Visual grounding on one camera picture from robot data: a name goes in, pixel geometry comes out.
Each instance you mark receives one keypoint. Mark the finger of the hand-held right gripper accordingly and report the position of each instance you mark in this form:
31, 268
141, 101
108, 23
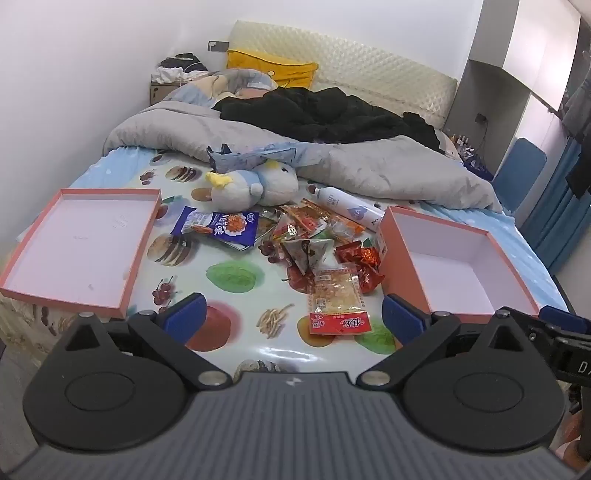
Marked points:
561, 314

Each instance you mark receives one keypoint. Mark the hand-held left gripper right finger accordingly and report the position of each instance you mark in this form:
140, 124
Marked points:
400, 319

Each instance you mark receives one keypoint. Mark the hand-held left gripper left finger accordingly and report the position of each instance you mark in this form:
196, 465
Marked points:
184, 314

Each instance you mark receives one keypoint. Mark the deep pink box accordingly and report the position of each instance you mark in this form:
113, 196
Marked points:
461, 258

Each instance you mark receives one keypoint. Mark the blue snack packet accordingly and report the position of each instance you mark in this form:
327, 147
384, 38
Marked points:
217, 226

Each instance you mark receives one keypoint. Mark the pile of small foil snacks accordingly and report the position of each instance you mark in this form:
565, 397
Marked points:
304, 249

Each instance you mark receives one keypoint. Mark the shallow pink box lid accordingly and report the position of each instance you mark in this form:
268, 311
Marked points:
78, 244

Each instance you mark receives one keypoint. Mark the food print plastic sheet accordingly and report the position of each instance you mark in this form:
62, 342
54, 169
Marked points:
231, 277

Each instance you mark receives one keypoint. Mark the clear snack packet red label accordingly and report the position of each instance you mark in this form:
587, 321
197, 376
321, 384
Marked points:
334, 290

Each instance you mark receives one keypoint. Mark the light blue bed sheet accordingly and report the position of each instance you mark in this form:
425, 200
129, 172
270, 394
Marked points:
526, 244

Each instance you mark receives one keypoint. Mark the blue curtain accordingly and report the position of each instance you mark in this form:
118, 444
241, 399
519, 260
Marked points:
558, 207

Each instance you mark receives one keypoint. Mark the white spray bottle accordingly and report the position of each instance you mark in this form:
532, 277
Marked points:
341, 205

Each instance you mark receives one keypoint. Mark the hanging dark clothes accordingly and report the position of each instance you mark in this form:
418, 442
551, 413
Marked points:
579, 175

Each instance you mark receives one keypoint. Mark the grey duvet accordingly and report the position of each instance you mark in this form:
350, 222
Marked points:
392, 170

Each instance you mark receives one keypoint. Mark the blue chair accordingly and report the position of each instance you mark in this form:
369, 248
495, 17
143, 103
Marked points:
521, 170

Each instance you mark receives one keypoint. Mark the grey plush toy yellow crest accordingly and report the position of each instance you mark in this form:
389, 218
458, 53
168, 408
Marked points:
268, 184

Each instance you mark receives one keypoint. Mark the light blue printed cloth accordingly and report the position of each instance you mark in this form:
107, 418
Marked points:
249, 157

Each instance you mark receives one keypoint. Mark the cluster of small bottles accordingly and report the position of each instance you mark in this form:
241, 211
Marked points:
466, 147

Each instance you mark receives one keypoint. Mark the black clothing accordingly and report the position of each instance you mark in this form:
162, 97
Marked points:
332, 115

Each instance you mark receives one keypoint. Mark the cardboard box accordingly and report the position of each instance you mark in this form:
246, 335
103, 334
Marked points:
159, 92

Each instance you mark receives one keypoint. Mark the cartoon print pillow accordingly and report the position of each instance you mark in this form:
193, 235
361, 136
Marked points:
221, 83

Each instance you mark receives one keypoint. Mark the grey white wardrobe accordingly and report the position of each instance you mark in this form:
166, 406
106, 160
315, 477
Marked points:
471, 92

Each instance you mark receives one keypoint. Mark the heap of clothes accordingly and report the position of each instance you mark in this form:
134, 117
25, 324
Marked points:
178, 69

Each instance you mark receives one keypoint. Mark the cream quilted headboard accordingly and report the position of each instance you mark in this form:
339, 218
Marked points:
369, 64

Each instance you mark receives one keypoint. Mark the yellow pillow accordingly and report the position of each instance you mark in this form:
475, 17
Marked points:
277, 71

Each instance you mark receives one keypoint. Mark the black wall socket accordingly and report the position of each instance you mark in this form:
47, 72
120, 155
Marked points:
482, 119

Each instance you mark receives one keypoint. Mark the wall socket with plug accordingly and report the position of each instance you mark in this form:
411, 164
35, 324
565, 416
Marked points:
217, 46

